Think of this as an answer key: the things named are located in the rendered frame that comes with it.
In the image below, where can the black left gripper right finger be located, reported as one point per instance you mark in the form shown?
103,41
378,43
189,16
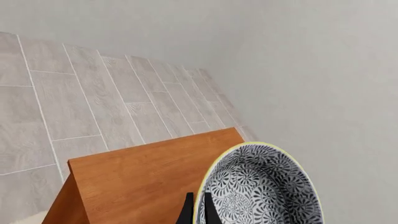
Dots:
210,212

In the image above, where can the wooden cabinet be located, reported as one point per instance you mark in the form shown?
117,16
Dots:
136,175

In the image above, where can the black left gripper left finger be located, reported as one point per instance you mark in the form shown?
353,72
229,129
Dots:
187,212

